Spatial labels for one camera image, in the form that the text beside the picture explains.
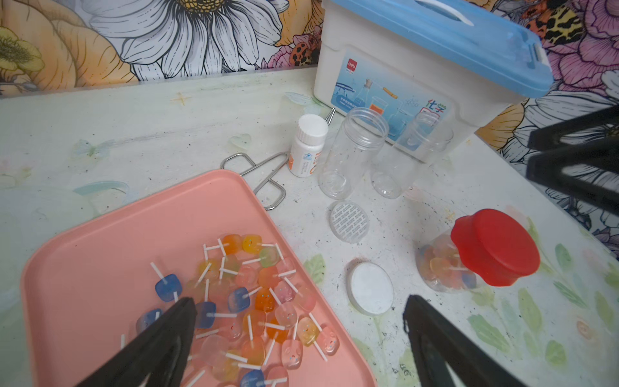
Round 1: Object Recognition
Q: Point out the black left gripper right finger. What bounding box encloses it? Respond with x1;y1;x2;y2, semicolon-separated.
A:
403;295;523;386

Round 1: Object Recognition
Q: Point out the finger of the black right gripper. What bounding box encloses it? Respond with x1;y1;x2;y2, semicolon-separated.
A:
526;140;618;215
528;105;618;151

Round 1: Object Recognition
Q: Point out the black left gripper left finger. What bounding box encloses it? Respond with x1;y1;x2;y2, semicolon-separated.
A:
79;298;197;386

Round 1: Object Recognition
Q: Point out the red lid candy jar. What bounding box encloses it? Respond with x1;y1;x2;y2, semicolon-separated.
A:
416;209;541;293

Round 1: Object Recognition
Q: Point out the white lid candy jar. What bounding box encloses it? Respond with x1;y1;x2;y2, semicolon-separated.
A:
371;112;454;199

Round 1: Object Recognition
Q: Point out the clear jar with lollipops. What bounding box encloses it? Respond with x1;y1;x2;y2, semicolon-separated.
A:
319;107;388;200

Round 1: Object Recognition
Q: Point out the lollipop candies pile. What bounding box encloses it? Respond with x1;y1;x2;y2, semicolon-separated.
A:
113;234;343;386

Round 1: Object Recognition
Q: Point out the small white lid jar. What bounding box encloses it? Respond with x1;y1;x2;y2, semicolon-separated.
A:
288;114;329;177

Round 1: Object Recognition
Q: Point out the pink plastic tray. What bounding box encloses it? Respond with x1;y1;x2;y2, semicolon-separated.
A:
20;168;378;387

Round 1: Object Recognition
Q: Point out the blue lid storage box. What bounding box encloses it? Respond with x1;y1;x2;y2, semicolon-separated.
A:
314;1;554;145

